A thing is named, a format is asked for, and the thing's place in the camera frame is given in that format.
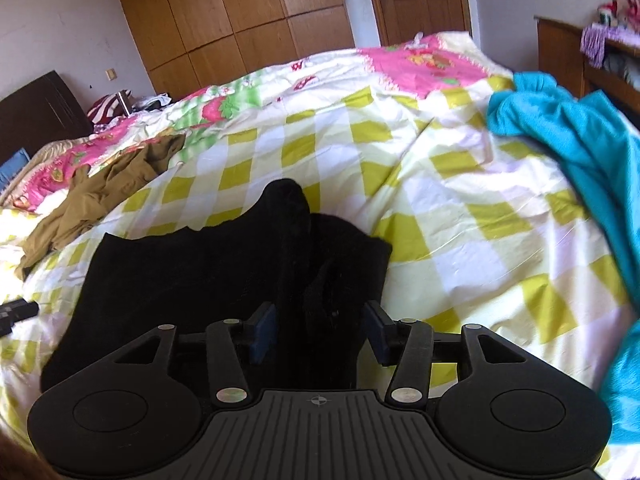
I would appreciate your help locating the blue pillow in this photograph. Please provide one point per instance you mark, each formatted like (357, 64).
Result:
(14, 166)

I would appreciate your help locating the white and grey clothes heap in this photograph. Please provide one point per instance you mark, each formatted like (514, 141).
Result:
(152, 101)

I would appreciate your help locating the wooden side shelf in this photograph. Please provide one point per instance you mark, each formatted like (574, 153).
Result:
(560, 55)

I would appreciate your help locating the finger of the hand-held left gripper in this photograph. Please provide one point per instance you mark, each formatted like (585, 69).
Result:
(17, 312)

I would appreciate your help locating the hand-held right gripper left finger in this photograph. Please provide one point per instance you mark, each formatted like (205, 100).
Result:
(265, 334)

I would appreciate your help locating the colourful plush toy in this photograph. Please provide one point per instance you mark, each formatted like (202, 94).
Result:
(617, 12)

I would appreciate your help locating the purple fringed cloth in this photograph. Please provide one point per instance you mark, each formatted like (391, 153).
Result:
(597, 42)

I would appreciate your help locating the checkered printed bed quilt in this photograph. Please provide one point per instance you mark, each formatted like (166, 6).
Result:
(450, 200)

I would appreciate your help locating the olive brown garment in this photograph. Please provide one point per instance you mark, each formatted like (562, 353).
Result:
(115, 180)

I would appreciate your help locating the dark wooden headboard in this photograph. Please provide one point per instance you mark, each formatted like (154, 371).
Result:
(40, 115)

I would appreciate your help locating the wooden wardrobe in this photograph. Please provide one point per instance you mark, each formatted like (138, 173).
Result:
(225, 15)

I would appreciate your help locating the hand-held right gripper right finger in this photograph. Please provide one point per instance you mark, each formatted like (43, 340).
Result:
(378, 335)

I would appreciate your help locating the black garment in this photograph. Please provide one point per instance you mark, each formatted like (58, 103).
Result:
(200, 280)

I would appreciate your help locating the teal fleece blanket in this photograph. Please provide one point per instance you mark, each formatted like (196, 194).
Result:
(575, 130)

